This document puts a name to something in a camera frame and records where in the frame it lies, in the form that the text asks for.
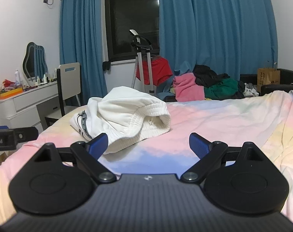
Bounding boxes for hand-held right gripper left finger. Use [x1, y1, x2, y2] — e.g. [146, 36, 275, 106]
[33, 133, 117, 183]

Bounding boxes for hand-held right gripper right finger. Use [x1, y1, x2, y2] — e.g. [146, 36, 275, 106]
[180, 132, 265, 183]

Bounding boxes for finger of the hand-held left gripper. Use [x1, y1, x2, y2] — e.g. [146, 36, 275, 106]
[14, 127, 39, 143]

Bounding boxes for white garment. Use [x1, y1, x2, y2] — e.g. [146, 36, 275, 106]
[69, 86, 171, 154]

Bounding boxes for cardboard box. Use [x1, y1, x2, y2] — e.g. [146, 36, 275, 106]
[0, 152, 9, 168]

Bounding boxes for pastel bed sheet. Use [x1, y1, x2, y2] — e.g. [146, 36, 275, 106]
[0, 89, 293, 225]

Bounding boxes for white dressing table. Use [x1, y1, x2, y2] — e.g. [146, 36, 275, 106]
[0, 79, 62, 133]

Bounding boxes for orange tray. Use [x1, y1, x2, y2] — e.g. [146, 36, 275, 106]
[0, 87, 24, 100]

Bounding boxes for pink garment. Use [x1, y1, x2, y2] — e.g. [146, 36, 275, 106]
[173, 74, 205, 102]

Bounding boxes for green garment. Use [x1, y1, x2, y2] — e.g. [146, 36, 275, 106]
[204, 77, 245, 100]

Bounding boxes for white chair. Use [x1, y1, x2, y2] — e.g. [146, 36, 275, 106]
[44, 62, 81, 127]

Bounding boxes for wavy-edged mirror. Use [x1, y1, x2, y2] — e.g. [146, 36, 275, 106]
[22, 42, 48, 80]

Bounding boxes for white patterned cloth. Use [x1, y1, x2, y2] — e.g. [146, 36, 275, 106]
[243, 83, 260, 97]

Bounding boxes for red garment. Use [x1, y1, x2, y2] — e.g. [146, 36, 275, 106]
[136, 57, 173, 86]

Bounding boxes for garment steamer stand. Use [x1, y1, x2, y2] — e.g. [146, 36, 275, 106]
[129, 29, 157, 95]

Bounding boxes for brown paper bag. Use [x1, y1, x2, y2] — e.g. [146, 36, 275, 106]
[257, 61, 281, 93]

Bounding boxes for narrow blue curtain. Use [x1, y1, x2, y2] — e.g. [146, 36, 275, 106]
[59, 0, 109, 107]

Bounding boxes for black sofa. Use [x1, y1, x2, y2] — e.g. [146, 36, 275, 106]
[240, 69, 293, 96]

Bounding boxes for wide blue curtain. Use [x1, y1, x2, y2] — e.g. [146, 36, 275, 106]
[157, 0, 279, 95]

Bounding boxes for dark window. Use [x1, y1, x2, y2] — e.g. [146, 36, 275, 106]
[105, 0, 160, 62]

